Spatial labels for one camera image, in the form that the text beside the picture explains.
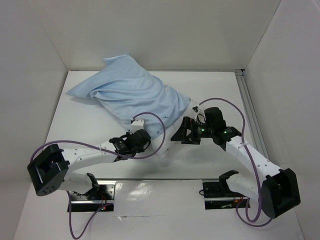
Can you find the white pillow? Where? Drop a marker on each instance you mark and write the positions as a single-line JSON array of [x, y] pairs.
[[170, 131]]

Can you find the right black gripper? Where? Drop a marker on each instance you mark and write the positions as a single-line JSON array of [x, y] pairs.
[[187, 131]]

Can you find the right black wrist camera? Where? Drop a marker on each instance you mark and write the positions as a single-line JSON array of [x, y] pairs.
[[211, 118]]

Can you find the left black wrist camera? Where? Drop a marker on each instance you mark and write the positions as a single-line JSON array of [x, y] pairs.
[[137, 138]]

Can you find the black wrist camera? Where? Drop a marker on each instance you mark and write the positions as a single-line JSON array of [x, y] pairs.
[[211, 118], [137, 138]]

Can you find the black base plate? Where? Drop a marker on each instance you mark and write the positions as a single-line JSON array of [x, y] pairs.
[[216, 199], [103, 200]]

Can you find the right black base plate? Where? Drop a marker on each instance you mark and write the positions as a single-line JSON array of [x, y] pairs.
[[216, 199]]

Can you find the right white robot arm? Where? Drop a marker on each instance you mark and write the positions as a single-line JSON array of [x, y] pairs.
[[275, 189]]

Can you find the aluminium rail frame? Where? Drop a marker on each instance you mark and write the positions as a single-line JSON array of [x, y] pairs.
[[248, 108]]

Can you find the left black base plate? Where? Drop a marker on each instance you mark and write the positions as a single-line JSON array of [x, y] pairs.
[[103, 200]]

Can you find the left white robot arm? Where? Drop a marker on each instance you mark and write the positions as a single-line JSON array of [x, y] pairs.
[[54, 168]]

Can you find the light blue pillowcase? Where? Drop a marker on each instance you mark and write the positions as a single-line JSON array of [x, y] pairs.
[[126, 89]]

